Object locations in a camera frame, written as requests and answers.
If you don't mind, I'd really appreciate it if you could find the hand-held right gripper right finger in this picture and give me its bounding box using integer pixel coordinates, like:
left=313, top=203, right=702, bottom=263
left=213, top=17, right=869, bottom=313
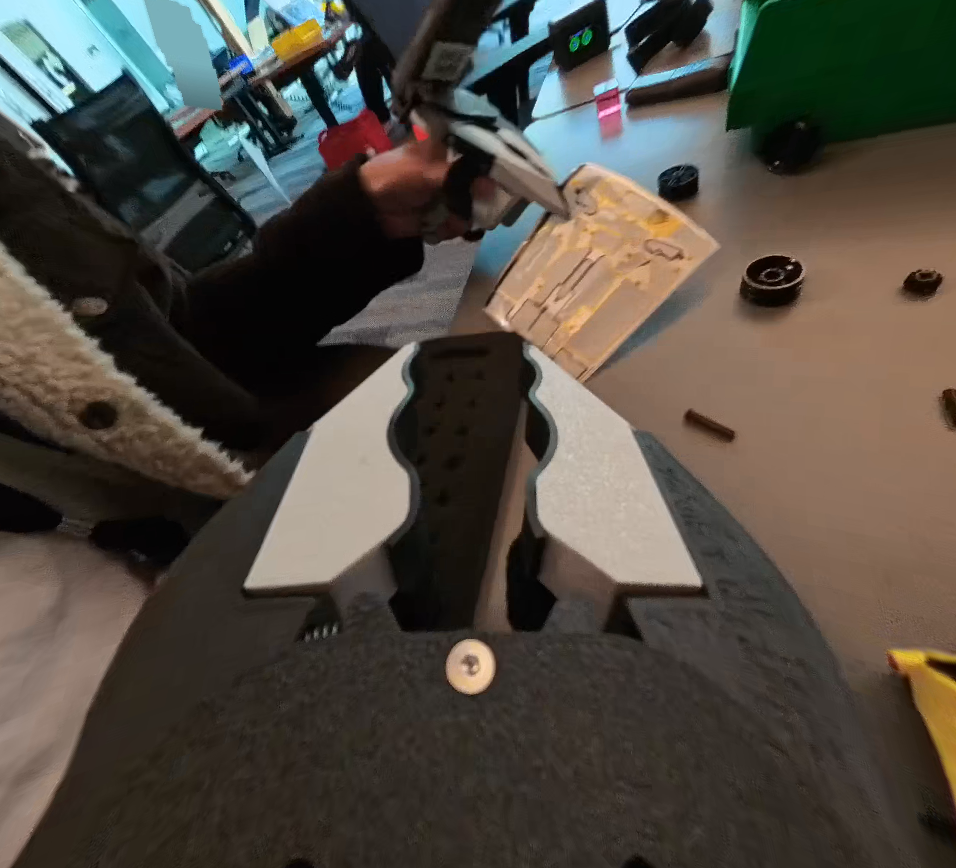
left=523, top=345, right=708, bottom=623

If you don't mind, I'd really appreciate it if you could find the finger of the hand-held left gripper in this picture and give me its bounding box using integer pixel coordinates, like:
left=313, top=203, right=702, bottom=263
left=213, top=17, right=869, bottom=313
left=448, top=89, right=559, bottom=188
left=489, top=157, right=574, bottom=219

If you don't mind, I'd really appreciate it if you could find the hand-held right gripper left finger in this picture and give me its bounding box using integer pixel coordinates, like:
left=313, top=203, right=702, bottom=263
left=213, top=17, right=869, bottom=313
left=242, top=341, right=421, bottom=615

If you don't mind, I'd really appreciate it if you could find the sticker sheet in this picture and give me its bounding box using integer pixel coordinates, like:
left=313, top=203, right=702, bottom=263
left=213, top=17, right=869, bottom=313
left=484, top=164, right=721, bottom=382

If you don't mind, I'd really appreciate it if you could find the yellow toy brick car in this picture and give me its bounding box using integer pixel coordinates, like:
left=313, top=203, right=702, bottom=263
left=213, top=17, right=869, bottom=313
left=887, top=648, right=956, bottom=820

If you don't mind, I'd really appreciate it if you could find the person's left forearm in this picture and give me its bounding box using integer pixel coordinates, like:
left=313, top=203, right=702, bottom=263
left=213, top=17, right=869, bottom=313
left=187, top=159, right=427, bottom=391

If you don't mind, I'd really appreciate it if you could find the grey desk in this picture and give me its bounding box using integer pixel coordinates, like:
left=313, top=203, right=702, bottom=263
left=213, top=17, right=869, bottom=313
left=448, top=80, right=956, bottom=868

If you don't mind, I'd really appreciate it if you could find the person's left hand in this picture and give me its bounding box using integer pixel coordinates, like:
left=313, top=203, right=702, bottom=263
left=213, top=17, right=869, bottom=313
left=357, top=142, right=486, bottom=247

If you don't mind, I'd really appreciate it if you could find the black pin brick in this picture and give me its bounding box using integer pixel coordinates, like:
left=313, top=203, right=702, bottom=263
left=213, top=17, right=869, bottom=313
left=685, top=409, right=736, bottom=443

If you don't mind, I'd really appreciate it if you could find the black device with green display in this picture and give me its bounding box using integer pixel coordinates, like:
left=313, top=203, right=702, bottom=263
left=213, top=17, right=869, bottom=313
left=549, top=0, right=612, bottom=72

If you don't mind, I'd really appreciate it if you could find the black dotted mat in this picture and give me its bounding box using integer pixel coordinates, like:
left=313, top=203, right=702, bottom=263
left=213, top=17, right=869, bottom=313
left=407, top=332, right=530, bottom=630

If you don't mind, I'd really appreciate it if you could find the red plastic bin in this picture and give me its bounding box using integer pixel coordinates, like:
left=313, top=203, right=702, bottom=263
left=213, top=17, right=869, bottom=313
left=319, top=108, right=394, bottom=171

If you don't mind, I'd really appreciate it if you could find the yellow plastic bin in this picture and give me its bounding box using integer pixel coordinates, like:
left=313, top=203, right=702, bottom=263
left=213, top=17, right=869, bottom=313
left=271, top=18, right=324, bottom=59

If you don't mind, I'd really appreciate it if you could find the dark flat bar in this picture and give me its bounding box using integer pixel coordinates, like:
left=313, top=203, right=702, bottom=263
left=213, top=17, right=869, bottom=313
left=626, top=58, right=733, bottom=108

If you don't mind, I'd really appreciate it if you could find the black office chair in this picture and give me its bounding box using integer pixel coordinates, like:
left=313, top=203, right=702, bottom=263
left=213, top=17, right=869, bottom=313
left=33, top=73, right=256, bottom=272

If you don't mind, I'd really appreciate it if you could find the green plastic bin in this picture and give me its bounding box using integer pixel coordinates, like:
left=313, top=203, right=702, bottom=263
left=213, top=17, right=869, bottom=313
left=726, top=0, right=956, bottom=175

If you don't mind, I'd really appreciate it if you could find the black strap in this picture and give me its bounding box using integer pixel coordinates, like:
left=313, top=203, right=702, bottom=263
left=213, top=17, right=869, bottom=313
left=623, top=0, right=714, bottom=74

